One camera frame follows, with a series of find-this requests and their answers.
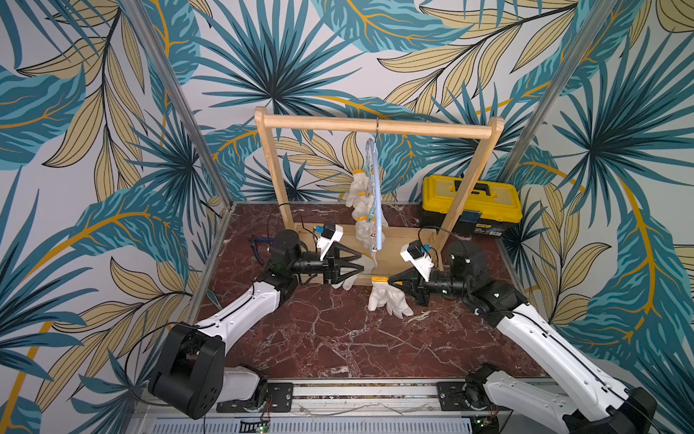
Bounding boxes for blue handled pliers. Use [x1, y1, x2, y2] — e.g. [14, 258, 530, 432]
[250, 237, 274, 265]

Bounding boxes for white glove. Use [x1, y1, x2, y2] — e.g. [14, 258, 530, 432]
[345, 170, 373, 222]
[331, 254, 379, 291]
[368, 277, 414, 319]
[355, 216, 389, 252]

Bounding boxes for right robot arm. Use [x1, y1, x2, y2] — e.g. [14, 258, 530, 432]
[389, 240, 657, 433]

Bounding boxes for yellow black toolbox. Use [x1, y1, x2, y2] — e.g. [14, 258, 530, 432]
[421, 175, 523, 237]

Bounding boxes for white glove bottom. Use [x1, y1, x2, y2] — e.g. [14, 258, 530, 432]
[368, 277, 414, 319]

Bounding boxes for light blue clip hanger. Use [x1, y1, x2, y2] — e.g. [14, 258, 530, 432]
[366, 121, 383, 220]

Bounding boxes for wooden hanging rack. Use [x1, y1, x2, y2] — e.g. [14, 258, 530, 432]
[254, 107, 505, 286]

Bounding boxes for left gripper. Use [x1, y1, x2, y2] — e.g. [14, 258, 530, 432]
[290, 242, 364, 286]

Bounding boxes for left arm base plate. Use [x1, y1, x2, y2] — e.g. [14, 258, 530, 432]
[216, 383, 295, 413]

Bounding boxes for white glove back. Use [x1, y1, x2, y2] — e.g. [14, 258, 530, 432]
[331, 254, 379, 291]

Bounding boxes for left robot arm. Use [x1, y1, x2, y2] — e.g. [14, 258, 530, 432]
[148, 224, 364, 420]

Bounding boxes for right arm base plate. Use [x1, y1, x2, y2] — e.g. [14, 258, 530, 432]
[436, 381, 500, 412]

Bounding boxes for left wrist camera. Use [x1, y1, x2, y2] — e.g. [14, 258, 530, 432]
[314, 224, 343, 260]

